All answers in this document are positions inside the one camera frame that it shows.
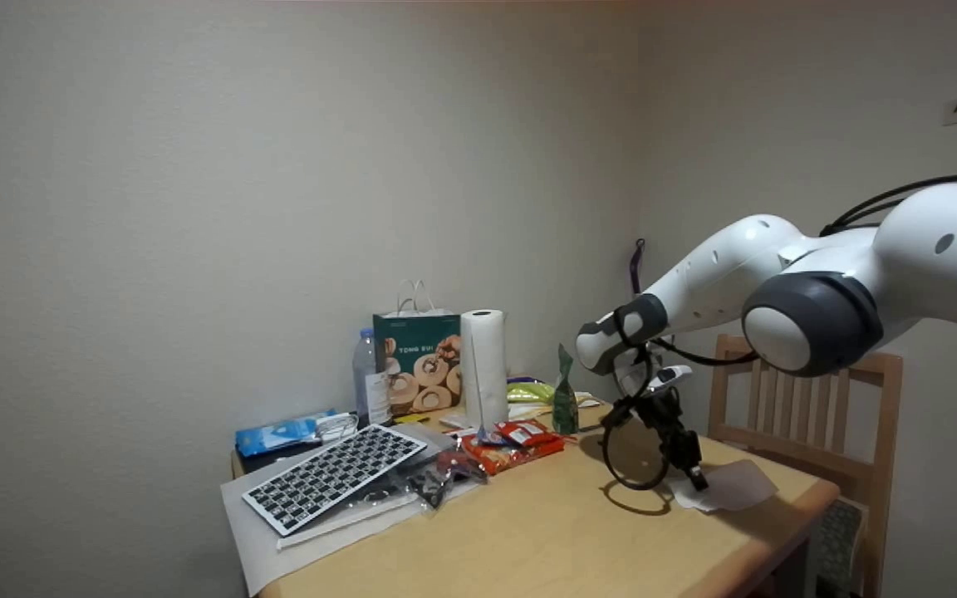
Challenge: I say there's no green glass bottle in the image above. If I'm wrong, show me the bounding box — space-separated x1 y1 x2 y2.
550 347 579 436

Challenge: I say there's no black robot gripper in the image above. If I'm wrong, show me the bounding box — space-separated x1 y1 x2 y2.
609 366 711 492

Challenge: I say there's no red snack wrapper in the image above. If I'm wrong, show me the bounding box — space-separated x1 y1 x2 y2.
463 420 565 474

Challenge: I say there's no white paper towel roll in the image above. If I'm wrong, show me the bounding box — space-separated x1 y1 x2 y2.
463 308 509 436

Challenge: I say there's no white paper napkin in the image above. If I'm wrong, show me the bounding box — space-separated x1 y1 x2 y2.
672 459 774 514

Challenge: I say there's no wooden chair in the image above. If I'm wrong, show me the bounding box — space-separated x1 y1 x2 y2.
706 331 902 598

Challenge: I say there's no blue snack packet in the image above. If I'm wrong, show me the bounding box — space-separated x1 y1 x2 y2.
236 411 354 459

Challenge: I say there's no green donut picture bag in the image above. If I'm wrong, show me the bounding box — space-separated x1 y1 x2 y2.
373 314 463 420

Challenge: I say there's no yellow green packet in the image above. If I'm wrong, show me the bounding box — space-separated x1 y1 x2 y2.
504 381 553 403

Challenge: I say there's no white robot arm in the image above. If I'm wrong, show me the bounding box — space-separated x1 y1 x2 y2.
573 183 957 376

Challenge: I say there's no clear plastic water bottle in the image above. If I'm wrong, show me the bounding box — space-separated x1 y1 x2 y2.
351 329 375 422

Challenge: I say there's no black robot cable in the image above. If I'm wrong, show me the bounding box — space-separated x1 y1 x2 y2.
593 169 957 520

